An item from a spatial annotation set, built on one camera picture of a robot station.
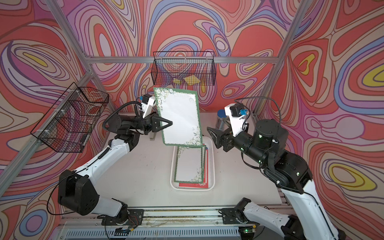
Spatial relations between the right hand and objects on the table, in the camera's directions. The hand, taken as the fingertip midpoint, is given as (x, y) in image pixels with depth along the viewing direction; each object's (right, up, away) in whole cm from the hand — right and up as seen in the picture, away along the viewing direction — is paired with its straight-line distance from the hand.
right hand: (216, 128), depth 52 cm
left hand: (-17, -1, +5) cm, 17 cm away
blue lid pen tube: (+9, +8, +40) cm, 42 cm away
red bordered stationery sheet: (-4, -33, +32) cm, 46 cm away
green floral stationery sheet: (-10, -23, +39) cm, 46 cm away
